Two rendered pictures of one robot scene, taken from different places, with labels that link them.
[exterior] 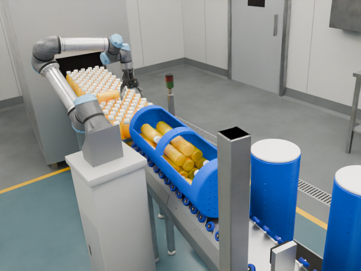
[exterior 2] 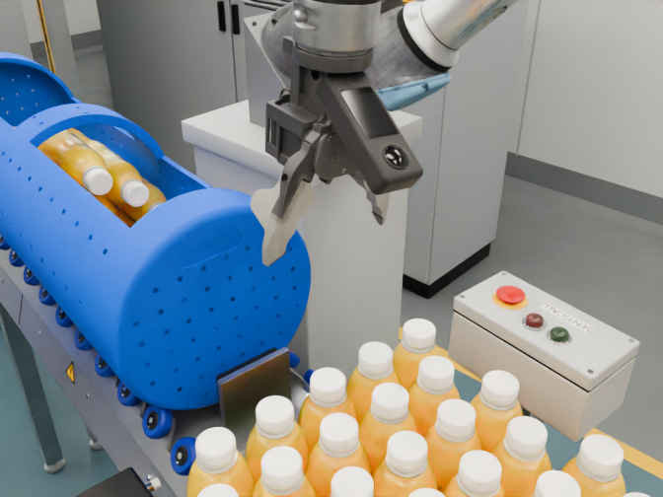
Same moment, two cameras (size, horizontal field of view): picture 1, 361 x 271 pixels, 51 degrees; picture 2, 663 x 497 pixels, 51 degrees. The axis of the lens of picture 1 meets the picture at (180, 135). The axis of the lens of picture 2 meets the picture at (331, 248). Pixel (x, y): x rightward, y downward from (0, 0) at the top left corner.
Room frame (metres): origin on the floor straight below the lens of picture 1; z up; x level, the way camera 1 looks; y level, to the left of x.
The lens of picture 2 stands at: (2.95, 0.16, 1.60)
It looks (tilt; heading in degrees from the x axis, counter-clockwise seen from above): 31 degrees down; 166
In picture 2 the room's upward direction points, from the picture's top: straight up
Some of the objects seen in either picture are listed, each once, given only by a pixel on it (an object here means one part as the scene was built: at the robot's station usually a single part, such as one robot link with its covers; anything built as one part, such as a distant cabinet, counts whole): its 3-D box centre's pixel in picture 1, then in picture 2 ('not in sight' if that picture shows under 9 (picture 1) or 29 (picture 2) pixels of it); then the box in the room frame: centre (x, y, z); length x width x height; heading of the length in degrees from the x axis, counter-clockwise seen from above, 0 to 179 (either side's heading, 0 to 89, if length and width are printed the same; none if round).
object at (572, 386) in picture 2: not in sight; (537, 349); (2.36, 0.57, 1.05); 0.20 x 0.10 x 0.10; 25
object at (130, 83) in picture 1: (129, 78); (323, 107); (2.35, 0.30, 1.38); 0.09 x 0.08 x 0.12; 25
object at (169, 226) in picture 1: (168, 220); not in sight; (2.27, 0.13, 0.31); 0.06 x 0.06 x 0.63; 25
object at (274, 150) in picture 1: (275, 150); not in sight; (1.93, -0.54, 1.03); 0.28 x 0.28 x 0.01
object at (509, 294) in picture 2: not in sight; (510, 295); (2.31, 0.55, 1.11); 0.04 x 0.04 x 0.01
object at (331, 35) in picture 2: (127, 65); (332, 22); (2.36, 0.30, 1.46); 0.08 x 0.08 x 0.05
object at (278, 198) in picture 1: (271, 213); not in sight; (1.93, -0.54, 0.59); 0.28 x 0.28 x 0.88
